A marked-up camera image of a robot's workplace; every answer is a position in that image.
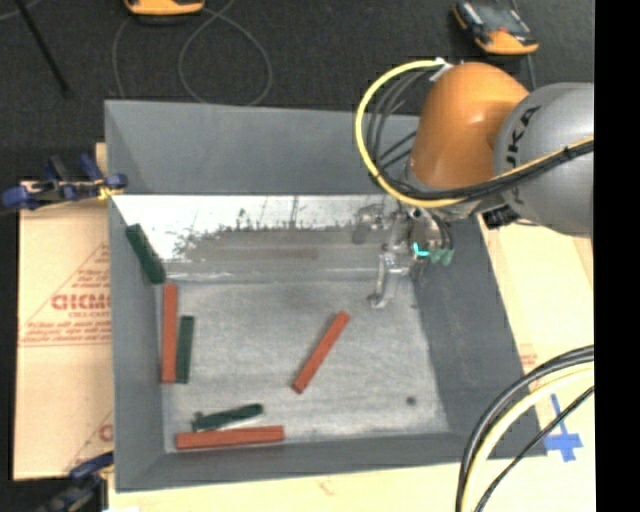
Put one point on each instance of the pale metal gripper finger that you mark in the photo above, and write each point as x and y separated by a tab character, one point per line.
396	280
383	280

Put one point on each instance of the red-brown flat block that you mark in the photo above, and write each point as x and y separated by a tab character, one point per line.
169	335
321	351
230	437

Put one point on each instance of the grey metal bin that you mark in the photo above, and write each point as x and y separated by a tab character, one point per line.
300	360

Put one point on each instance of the dark green flat block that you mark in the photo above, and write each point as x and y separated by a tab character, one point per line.
146	254
184	350
227	417

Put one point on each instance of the brown cardboard board red print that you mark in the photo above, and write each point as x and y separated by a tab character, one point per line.
60	350

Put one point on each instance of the black cylinder on white bracket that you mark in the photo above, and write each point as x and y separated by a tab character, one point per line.
497	218

